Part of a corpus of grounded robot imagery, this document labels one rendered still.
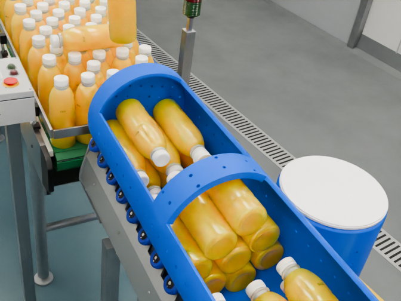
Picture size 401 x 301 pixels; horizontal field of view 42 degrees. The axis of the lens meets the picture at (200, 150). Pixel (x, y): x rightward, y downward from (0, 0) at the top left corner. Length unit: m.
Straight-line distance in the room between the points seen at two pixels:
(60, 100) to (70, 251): 1.15
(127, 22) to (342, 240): 0.76
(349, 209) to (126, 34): 0.72
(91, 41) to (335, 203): 0.84
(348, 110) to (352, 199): 2.60
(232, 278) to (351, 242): 0.34
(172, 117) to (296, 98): 2.65
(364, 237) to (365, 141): 2.34
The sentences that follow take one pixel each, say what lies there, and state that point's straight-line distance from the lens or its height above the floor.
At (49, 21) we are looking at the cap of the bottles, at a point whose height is 1.11.
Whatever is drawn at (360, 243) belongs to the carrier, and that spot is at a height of 0.98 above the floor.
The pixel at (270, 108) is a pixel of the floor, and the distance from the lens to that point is 3.70.
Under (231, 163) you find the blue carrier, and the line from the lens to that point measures 1.04.
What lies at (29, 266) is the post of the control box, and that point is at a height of 0.33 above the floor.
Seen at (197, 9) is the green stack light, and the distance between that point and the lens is 1.85.
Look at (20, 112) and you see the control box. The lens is 1.51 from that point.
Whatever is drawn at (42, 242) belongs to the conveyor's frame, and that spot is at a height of 0.25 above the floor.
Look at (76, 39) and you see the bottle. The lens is 1.61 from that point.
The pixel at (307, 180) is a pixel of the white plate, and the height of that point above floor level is 1.04.
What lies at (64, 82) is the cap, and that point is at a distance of 1.49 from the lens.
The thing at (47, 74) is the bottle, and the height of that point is 1.07.
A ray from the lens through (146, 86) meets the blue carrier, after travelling 1.38.
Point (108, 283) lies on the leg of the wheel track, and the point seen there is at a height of 0.46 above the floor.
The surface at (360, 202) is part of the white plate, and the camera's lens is 1.37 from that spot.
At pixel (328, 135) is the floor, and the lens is 3.58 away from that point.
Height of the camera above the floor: 1.85
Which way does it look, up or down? 36 degrees down
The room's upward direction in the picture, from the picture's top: 9 degrees clockwise
